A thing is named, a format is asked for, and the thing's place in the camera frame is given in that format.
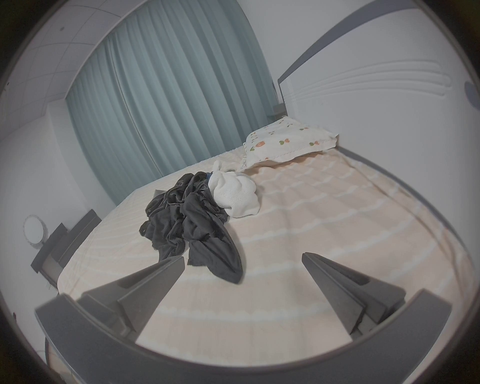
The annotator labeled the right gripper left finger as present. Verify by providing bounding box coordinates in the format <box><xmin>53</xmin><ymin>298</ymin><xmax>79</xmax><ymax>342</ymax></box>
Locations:
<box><xmin>77</xmin><ymin>256</ymin><xmax>185</xmax><ymax>334</ymax></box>

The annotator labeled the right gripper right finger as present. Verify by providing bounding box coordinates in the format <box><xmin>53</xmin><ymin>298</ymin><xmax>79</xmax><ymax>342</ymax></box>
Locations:
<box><xmin>302</xmin><ymin>252</ymin><xmax>406</xmax><ymax>334</ymax></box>

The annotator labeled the black chest of drawers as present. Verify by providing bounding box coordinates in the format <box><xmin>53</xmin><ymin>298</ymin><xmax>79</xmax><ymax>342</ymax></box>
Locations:
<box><xmin>31</xmin><ymin>209</ymin><xmax>103</xmax><ymax>291</ymax></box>

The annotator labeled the round white mirror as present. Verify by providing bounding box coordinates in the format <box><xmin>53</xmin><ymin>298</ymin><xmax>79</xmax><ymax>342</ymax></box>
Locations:
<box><xmin>23</xmin><ymin>214</ymin><xmax>49</xmax><ymax>248</ymax></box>

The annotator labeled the pile of clothes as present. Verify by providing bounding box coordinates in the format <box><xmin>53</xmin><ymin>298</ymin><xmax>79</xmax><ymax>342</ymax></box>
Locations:
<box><xmin>139</xmin><ymin>160</ymin><xmax>261</xmax><ymax>284</ymax></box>

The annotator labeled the bed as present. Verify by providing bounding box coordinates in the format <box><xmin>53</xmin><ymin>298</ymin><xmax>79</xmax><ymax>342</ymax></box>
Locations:
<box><xmin>44</xmin><ymin>0</ymin><xmax>480</xmax><ymax>376</ymax></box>

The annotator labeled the white printed pillow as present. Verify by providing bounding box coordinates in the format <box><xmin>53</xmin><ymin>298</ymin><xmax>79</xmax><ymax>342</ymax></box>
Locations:
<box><xmin>242</xmin><ymin>116</ymin><xmax>340</xmax><ymax>169</ymax></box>

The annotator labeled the blue-green curtain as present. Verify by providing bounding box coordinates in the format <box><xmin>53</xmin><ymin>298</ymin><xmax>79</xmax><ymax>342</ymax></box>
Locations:
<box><xmin>65</xmin><ymin>0</ymin><xmax>282</xmax><ymax>205</ymax></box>

